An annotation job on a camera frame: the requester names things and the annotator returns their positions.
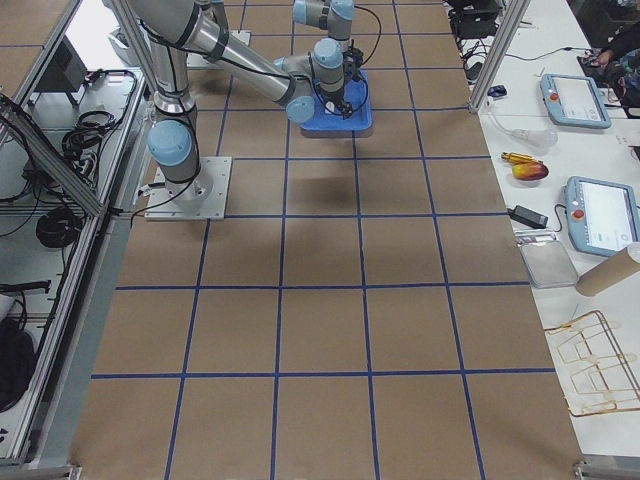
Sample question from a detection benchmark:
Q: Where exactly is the gold wire rack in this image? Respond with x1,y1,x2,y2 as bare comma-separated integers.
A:
544,310,639,418

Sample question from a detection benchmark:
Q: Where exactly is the blue plastic tray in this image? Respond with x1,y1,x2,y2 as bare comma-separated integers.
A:
300,70,373,138

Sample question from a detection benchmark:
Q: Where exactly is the grey metal tin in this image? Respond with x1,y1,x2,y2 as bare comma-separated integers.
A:
520,241,578,289

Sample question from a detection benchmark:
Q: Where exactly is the brass cylinder tool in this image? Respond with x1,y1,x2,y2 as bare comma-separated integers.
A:
501,152,539,165

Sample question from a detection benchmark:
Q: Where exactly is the teach pendant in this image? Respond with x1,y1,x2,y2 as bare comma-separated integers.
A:
564,176,639,257
540,74,611,130

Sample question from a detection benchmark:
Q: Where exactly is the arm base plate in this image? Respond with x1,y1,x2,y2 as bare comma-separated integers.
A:
144,156,232,221

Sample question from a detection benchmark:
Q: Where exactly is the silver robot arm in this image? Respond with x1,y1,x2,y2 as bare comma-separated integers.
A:
130,1,362,203
292,1,364,90

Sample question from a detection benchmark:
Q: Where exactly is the far teach pendant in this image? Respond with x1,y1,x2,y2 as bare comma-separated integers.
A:
540,74,611,130

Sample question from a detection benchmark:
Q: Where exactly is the red yellow mango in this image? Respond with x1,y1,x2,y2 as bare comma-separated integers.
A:
512,162,549,181

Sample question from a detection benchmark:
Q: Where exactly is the cardboard tube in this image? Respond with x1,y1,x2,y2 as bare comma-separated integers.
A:
575,242,639,296

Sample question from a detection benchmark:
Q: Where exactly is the near teach pendant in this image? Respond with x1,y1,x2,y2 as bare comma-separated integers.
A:
564,176,639,257

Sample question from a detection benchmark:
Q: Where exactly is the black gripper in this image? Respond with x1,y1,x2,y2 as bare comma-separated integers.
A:
315,74,353,120
343,43,364,83

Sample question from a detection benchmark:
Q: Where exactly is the black power adapter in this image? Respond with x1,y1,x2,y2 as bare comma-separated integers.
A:
507,205,548,229

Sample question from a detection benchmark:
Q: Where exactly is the aluminium frame post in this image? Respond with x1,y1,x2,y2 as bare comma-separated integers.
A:
468,0,530,113

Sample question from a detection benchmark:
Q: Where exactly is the small blue device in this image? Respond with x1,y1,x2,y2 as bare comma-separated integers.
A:
487,85,507,98

